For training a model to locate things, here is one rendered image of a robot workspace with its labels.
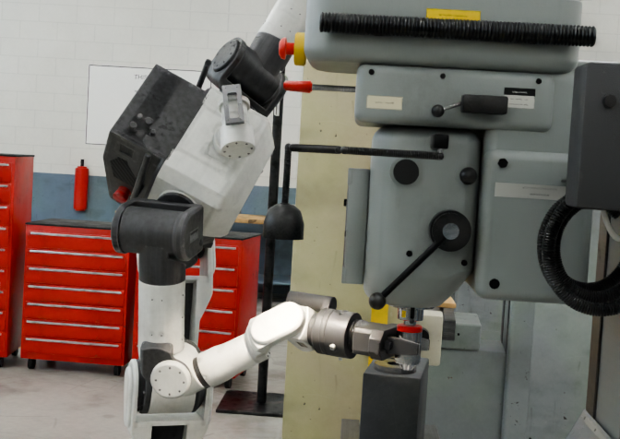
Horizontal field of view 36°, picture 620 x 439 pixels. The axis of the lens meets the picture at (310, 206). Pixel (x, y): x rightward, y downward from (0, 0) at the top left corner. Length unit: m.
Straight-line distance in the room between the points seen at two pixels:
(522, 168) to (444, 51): 0.24
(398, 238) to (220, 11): 9.41
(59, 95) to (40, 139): 0.55
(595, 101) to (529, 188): 0.29
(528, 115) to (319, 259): 1.94
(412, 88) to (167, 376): 0.72
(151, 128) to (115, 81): 9.21
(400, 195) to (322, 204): 1.83
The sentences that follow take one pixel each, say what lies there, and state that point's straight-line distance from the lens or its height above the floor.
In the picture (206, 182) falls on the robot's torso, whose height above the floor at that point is 1.50.
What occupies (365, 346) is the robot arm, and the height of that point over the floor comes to 1.23.
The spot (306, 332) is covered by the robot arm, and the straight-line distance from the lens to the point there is 1.84.
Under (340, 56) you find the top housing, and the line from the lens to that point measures 1.64.
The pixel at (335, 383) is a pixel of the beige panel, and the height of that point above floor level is 0.75.
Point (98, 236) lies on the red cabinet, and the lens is 6.60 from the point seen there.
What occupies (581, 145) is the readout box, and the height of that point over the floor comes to 1.61.
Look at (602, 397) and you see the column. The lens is 1.92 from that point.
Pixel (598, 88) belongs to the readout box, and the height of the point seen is 1.69.
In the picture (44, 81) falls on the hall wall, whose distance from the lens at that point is 11.36.
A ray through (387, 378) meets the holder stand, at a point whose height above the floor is 1.12.
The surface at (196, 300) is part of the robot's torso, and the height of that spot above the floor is 1.22.
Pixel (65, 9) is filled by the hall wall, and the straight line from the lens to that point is 11.37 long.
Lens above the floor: 1.57
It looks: 3 degrees down
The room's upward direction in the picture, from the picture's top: 3 degrees clockwise
